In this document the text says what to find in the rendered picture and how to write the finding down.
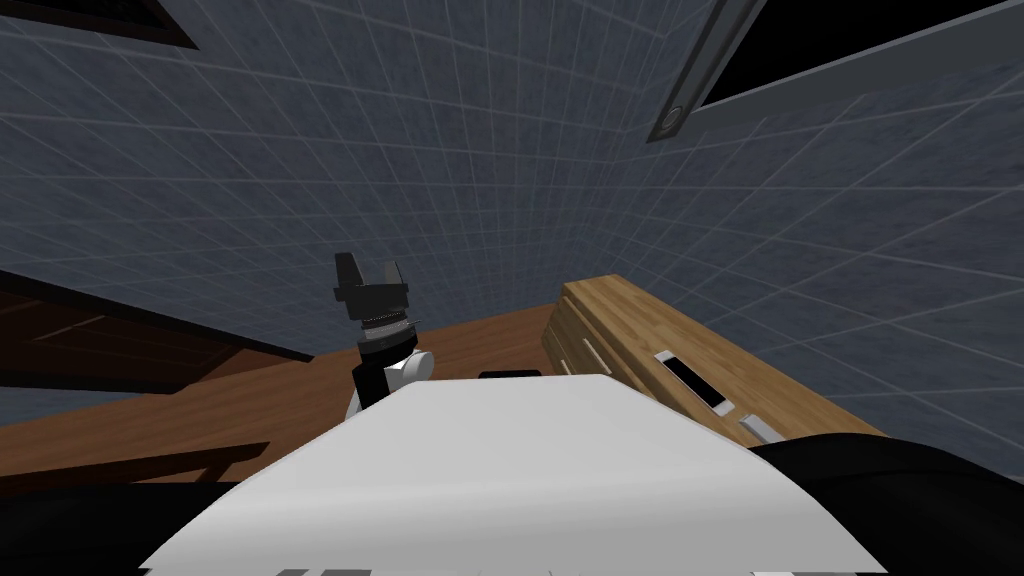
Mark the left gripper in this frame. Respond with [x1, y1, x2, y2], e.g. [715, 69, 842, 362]
[331, 251, 412, 324]

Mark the grey framed dark window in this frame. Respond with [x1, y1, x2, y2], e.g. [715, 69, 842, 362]
[645, 0, 1024, 145]

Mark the small white flat block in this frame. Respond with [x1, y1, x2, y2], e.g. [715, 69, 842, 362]
[737, 413, 786, 446]

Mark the dark framed wall picture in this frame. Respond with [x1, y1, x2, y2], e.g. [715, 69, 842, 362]
[0, 0, 201, 52]

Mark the light wooden drawer cabinet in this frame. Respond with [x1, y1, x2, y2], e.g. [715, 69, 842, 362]
[541, 273, 886, 449]

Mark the black and white phone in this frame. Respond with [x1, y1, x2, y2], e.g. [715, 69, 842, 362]
[653, 349, 737, 418]

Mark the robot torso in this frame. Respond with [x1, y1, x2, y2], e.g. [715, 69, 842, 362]
[139, 368, 891, 576]

